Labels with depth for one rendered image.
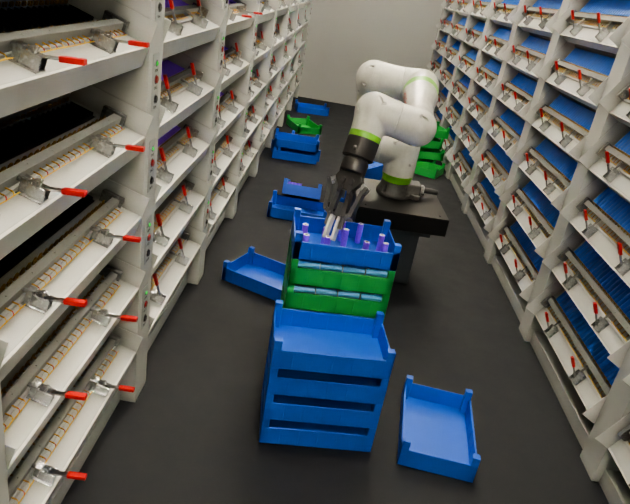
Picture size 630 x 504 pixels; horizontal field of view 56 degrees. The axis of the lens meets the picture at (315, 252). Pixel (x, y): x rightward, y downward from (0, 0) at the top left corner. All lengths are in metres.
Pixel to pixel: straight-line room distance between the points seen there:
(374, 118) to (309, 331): 0.61
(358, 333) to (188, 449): 0.54
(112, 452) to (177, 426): 0.18
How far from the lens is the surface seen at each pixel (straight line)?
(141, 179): 1.41
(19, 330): 1.02
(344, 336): 1.64
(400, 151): 2.40
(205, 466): 1.56
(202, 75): 2.02
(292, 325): 1.64
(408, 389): 1.86
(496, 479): 1.74
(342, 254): 1.65
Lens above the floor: 1.11
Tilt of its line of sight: 24 degrees down
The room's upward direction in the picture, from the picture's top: 10 degrees clockwise
